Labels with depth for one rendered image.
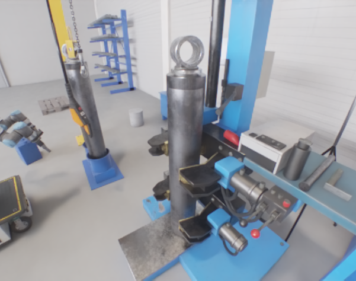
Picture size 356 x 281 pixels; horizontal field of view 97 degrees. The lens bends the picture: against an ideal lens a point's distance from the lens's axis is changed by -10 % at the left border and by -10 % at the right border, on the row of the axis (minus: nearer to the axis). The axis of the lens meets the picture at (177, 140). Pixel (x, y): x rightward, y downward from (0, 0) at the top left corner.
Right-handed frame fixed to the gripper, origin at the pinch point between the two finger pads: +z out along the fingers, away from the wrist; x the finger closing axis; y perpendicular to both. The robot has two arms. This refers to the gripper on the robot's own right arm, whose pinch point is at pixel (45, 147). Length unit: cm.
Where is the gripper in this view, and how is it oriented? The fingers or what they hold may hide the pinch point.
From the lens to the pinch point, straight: 204.9
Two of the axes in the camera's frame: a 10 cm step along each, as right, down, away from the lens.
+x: 8.1, 3.9, -4.4
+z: 1.5, 5.9, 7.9
